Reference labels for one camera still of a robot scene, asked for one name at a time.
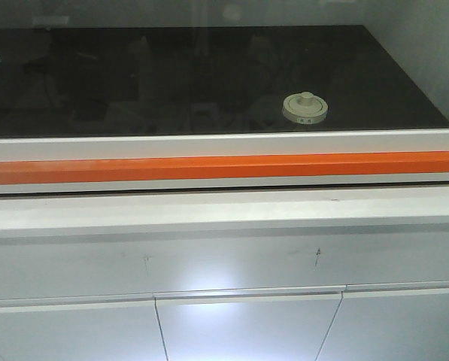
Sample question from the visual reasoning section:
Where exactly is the glass jar with white lid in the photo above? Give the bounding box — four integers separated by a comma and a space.
282, 92, 329, 125

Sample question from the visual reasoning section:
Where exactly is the fume hood sash orange stripe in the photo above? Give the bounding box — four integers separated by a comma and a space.
0, 129, 449, 194

